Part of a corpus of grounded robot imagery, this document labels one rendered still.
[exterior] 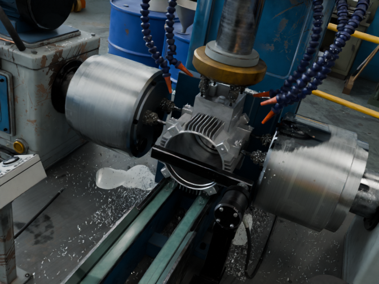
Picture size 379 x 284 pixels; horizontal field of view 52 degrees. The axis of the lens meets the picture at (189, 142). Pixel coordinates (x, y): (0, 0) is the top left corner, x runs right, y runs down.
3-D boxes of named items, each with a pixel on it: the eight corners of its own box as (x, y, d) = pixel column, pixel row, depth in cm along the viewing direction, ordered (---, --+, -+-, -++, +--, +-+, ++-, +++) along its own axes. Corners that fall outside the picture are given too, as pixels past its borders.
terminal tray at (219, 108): (205, 105, 108) (210, 81, 104) (241, 118, 105) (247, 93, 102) (189, 121, 98) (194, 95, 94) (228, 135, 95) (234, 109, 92)
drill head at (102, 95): (78, 105, 129) (80, 30, 116) (176, 141, 120) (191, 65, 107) (22, 134, 108) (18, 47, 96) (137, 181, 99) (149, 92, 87)
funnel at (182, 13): (180, 34, 267) (186, -4, 254) (209, 45, 258) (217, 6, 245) (158, 39, 247) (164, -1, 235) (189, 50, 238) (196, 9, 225)
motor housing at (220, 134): (182, 146, 117) (194, 89, 107) (242, 168, 112) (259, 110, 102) (152, 179, 100) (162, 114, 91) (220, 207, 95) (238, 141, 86)
